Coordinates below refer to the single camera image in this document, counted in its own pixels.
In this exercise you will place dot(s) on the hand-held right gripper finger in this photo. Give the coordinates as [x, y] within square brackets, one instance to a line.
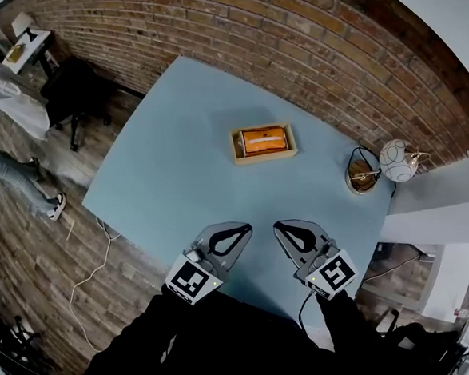
[291, 243]
[310, 238]

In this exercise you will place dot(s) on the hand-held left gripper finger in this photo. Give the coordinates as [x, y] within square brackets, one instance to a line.
[221, 234]
[234, 243]

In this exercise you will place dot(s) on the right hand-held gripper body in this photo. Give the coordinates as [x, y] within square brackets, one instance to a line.
[333, 276]

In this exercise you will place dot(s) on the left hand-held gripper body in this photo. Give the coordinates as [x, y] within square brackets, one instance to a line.
[189, 282]

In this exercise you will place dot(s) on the wooden tray box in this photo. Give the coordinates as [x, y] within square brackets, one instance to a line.
[264, 158]

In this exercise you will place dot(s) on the orange tissue pack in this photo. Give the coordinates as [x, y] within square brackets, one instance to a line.
[263, 140]

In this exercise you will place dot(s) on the person's left forearm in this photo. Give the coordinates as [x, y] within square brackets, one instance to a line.
[175, 311]

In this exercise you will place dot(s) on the person's right forearm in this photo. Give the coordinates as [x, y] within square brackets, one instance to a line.
[340, 319]

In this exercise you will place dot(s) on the light blue table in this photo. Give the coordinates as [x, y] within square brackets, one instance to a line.
[178, 178]

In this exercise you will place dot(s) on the person's black clothed torso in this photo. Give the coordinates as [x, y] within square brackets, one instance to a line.
[229, 343]

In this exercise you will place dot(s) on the gold globe shade table lamp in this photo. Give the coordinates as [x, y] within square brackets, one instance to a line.
[394, 159]

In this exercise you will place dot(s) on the black office chair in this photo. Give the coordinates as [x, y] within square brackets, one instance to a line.
[76, 93]

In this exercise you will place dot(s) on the white coat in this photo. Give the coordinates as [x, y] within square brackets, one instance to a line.
[16, 102]

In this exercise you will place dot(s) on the small white desk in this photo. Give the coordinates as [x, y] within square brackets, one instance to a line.
[28, 49]

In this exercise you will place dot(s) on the small white shade lamp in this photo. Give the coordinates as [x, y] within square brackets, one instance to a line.
[22, 23]

